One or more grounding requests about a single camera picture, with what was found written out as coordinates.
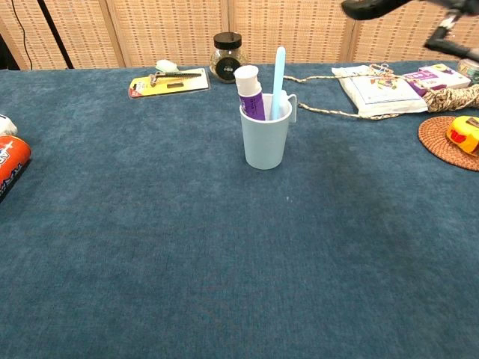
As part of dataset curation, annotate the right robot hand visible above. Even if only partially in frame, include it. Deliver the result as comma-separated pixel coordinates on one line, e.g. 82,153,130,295
341,0,479,63

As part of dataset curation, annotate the light blue toothbrush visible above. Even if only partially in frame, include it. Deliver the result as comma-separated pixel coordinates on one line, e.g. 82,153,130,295
269,46,287,120

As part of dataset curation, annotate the purple toothpaste tube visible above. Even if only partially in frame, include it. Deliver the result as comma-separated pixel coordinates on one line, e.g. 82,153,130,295
234,64,266,121

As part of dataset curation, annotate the white cup with handle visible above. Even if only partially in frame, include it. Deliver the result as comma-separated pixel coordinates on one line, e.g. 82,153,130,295
239,90,299,171

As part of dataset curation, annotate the bamboo folding screen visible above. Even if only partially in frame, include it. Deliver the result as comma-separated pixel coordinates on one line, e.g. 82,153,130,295
0,0,479,71

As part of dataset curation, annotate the white printed snack bag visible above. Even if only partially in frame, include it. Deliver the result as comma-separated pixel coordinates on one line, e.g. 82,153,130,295
331,64,429,117

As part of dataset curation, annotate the purple and white small box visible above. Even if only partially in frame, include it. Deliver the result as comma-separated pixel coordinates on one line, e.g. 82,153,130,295
402,70,442,98

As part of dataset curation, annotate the white box with purple print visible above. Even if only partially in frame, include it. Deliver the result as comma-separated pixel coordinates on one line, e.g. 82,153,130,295
418,64,472,89

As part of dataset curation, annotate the clear round plastic container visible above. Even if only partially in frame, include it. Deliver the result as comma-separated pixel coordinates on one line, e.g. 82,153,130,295
456,55,479,87

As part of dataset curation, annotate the brown woven coaster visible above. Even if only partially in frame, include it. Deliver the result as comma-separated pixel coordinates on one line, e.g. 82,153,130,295
418,115,479,172

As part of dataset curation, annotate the glass jar with black lid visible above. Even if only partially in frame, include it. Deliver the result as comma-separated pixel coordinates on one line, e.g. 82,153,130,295
209,31,250,84

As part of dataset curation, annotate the yellow tape measure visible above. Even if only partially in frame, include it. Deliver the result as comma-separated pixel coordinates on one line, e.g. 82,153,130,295
446,115,479,157

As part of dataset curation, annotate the razor in yellow blister pack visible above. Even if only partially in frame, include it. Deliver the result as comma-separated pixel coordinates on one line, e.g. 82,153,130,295
128,67,212,99

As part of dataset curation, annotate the blue table cloth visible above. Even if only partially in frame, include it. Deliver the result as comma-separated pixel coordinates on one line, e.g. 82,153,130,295
0,61,479,359

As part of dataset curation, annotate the black tripod stand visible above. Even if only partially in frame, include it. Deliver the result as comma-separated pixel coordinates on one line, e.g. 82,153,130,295
36,0,75,70

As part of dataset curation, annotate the white labelled tea bottle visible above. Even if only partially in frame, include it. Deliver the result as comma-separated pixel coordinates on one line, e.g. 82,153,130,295
0,114,19,137

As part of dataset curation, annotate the orange soda can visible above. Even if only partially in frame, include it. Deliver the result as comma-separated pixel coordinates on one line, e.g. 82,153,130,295
0,135,32,203

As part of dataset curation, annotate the braided beige rope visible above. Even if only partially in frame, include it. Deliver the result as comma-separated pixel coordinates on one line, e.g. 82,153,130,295
283,73,479,121

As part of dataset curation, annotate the thin black hanging cable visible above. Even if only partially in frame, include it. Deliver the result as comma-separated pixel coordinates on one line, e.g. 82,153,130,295
10,0,34,70

